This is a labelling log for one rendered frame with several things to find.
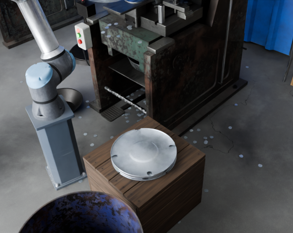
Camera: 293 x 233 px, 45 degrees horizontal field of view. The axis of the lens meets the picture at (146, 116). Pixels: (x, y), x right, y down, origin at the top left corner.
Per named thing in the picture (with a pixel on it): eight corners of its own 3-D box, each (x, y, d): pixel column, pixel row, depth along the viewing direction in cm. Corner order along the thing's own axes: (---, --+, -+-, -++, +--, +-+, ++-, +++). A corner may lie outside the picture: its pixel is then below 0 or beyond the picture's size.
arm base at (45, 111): (38, 125, 161) (33, 108, 155) (29, 107, 172) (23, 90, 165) (69, 113, 167) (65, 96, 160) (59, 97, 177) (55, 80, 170)
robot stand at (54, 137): (56, 191, 189) (35, 128, 160) (45, 168, 202) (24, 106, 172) (88, 176, 196) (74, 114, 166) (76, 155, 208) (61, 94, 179)
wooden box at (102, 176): (143, 253, 160) (138, 208, 138) (93, 203, 182) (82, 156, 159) (201, 201, 180) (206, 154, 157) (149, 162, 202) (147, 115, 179)
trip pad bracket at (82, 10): (91, 37, 208) (86, 4, 195) (81, 32, 214) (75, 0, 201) (99, 33, 211) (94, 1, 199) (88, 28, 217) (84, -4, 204)
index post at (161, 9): (161, 23, 177) (161, 5, 171) (157, 21, 179) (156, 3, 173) (165, 21, 179) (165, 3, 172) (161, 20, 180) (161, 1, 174)
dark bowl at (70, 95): (56, 130, 225) (54, 122, 221) (31, 110, 242) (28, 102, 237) (93, 108, 241) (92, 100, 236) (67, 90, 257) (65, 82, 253)
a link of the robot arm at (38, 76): (25, 98, 161) (17, 73, 152) (43, 82, 170) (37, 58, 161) (47, 104, 157) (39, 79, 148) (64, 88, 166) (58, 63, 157)
